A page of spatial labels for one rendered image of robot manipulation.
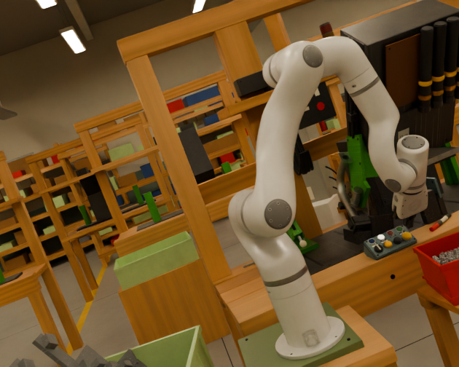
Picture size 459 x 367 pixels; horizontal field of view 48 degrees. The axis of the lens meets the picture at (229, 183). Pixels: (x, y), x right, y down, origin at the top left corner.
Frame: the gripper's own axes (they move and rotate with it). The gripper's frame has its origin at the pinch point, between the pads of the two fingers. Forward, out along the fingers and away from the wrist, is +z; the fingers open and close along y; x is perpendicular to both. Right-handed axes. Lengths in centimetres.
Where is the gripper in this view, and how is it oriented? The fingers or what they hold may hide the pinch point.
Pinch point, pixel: (408, 221)
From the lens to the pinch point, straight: 172.6
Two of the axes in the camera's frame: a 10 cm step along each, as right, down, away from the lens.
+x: -3.6, -5.7, 7.4
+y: 9.2, -3.7, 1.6
